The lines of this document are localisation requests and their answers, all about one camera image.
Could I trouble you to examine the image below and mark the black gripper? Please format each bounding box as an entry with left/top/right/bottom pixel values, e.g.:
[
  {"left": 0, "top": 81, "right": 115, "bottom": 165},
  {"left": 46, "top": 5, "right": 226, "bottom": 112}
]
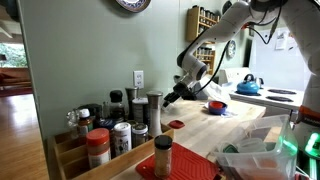
[{"left": 162, "top": 81, "right": 198, "bottom": 111}]

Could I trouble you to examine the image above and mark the small clear plastic lunch box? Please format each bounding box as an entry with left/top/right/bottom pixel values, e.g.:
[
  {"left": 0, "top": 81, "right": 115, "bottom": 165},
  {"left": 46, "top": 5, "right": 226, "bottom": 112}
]
[{"left": 164, "top": 99, "right": 180, "bottom": 114}]

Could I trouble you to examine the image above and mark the tall steel pepper grinder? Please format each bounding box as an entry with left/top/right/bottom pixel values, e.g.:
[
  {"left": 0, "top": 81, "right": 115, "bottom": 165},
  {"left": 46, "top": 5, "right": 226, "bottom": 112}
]
[{"left": 146, "top": 91, "right": 164, "bottom": 138}]

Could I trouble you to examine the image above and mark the grey-blue box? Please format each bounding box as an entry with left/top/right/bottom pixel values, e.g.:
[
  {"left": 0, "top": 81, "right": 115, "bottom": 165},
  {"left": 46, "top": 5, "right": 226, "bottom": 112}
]
[{"left": 195, "top": 85, "right": 209, "bottom": 100}]

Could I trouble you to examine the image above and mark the dark steel grinder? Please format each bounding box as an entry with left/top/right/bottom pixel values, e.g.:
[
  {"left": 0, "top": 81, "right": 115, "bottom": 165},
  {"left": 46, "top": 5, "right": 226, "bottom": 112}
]
[{"left": 124, "top": 86, "right": 139, "bottom": 121}]

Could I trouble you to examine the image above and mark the orange plastic cup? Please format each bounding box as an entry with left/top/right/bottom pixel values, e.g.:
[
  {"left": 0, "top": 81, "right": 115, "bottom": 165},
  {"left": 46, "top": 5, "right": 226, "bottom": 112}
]
[{"left": 209, "top": 101, "right": 224, "bottom": 109}]

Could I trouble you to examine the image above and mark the white paper bag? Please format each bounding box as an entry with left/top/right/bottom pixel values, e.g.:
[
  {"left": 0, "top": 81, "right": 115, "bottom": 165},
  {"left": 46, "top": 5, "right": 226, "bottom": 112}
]
[{"left": 196, "top": 77, "right": 231, "bottom": 103}]

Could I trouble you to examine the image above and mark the dark-lid glass spice jar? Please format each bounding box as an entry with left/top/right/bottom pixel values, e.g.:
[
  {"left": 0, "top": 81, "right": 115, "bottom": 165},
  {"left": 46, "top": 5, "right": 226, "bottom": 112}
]
[{"left": 131, "top": 123, "right": 149, "bottom": 149}]

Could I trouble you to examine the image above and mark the black-cap glass bottle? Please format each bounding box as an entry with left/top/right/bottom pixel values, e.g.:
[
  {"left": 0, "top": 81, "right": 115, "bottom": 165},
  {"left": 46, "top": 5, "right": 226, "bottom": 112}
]
[{"left": 109, "top": 89, "right": 126, "bottom": 123}]

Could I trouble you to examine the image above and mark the black-lid tan spice jar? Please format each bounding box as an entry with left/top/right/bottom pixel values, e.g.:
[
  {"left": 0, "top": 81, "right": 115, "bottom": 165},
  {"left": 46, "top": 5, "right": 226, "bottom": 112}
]
[{"left": 153, "top": 134, "right": 174, "bottom": 179}]

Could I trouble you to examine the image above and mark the white spice shaker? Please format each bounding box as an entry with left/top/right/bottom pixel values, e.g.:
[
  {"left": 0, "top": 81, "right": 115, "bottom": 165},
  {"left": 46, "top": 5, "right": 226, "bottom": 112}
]
[{"left": 113, "top": 121, "right": 133, "bottom": 157}]

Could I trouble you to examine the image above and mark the red silicone mat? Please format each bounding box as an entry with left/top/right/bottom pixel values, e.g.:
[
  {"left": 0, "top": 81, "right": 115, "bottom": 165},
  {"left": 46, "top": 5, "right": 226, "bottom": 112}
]
[{"left": 135, "top": 142, "right": 222, "bottom": 180}]

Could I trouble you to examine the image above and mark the blue-lid jar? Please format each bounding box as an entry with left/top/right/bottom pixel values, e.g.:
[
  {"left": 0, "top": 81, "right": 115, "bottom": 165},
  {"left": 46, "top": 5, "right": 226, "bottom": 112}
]
[{"left": 98, "top": 119, "right": 116, "bottom": 131}]

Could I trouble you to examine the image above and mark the green lid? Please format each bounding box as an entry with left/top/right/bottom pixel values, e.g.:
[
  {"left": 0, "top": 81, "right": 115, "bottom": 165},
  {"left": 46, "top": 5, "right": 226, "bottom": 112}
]
[{"left": 222, "top": 143, "right": 239, "bottom": 154}]

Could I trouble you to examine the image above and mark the black jar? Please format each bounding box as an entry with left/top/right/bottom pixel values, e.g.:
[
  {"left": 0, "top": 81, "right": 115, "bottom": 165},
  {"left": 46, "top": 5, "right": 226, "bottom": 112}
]
[{"left": 78, "top": 103, "right": 104, "bottom": 129}]

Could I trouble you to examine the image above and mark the white electric stove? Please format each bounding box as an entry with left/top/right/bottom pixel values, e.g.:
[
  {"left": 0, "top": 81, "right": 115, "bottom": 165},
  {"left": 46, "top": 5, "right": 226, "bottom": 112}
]
[{"left": 218, "top": 67, "right": 305, "bottom": 116}]

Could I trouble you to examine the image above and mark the orange-lid spice jar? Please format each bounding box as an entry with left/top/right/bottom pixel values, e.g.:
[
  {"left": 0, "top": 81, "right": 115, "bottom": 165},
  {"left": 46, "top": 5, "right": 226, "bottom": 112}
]
[{"left": 85, "top": 127, "right": 112, "bottom": 170}]

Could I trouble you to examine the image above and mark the clear plastic tub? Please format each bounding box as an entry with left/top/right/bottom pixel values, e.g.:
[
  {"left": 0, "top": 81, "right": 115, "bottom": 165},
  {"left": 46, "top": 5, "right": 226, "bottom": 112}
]
[{"left": 237, "top": 137, "right": 268, "bottom": 154}]

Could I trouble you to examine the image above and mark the wooden spice tray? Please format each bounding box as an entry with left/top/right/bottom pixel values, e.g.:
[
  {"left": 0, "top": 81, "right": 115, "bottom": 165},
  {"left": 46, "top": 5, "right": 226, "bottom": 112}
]
[{"left": 53, "top": 123, "right": 175, "bottom": 180}]

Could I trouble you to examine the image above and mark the white-cap brown spice bottle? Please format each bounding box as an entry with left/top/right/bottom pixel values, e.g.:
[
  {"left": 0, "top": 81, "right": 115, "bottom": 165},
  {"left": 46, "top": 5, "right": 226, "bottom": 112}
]
[{"left": 77, "top": 108, "right": 94, "bottom": 138}]

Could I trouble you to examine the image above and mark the clear glass bottle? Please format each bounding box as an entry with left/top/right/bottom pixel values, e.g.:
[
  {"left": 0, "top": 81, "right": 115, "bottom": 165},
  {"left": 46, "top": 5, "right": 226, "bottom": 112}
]
[{"left": 65, "top": 109, "right": 80, "bottom": 139}]

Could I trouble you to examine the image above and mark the black stove burner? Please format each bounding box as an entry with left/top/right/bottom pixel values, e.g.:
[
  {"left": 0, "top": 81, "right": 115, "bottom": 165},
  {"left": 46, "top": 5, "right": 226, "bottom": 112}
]
[
  {"left": 267, "top": 88, "right": 298, "bottom": 95},
  {"left": 265, "top": 95, "right": 294, "bottom": 103}
]

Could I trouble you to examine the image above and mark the large clear plastic bin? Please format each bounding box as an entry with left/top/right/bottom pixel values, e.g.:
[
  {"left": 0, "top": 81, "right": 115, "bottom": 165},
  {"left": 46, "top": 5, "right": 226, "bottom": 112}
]
[{"left": 211, "top": 114, "right": 299, "bottom": 180}]

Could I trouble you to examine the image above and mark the white refrigerator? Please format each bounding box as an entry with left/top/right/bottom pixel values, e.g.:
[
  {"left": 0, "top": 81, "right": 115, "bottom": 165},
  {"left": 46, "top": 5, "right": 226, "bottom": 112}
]
[{"left": 249, "top": 26, "right": 313, "bottom": 92}]

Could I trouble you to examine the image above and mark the white paper note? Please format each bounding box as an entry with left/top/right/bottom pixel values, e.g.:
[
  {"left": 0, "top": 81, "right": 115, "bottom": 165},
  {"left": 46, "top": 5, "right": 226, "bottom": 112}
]
[{"left": 274, "top": 29, "right": 289, "bottom": 51}]

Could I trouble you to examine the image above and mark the brown wooden bench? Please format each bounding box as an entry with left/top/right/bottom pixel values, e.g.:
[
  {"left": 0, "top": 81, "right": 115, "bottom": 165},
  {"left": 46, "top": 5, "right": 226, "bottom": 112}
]
[{"left": 0, "top": 67, "right": 32, "bottom": 90}]

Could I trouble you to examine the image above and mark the white wall outlet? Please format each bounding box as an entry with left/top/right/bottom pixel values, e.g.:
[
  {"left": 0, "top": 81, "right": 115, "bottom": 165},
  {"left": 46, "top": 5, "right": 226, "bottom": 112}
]
[{"left": 133, "top": 70, "right": 145, "bottom": 90}]

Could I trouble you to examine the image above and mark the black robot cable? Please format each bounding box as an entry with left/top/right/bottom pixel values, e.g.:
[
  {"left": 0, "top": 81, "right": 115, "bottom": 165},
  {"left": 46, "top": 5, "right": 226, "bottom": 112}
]
[{"left": 194, "top": 4, "right": 284, "bottom": 96}]

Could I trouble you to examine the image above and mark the blue kettle black handle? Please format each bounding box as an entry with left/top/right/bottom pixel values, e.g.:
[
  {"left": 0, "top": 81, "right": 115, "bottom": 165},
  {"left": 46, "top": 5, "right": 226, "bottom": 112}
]
[{"left": 236, "top": 73, "right": 265, "bottom": 96}]

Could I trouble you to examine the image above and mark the round wall clock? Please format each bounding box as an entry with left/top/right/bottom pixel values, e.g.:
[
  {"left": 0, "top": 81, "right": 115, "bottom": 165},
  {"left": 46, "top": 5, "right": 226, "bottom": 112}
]
[{"left": 226, "top": 39, "right": 237, "bottom": 60}]

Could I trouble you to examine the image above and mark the decorative patterned wall plate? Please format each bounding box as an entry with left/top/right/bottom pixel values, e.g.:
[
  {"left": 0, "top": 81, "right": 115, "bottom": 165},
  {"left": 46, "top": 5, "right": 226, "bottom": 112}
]
[{"left": 115, "top": 0, "right": 152, "bottom": 14}]

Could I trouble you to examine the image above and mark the dark hanging wall object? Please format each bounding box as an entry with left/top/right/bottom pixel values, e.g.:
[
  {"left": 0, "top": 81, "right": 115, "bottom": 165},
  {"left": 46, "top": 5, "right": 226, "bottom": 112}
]
[{"left": 222, "top": 0, "right": 233, "bottom": 14}]

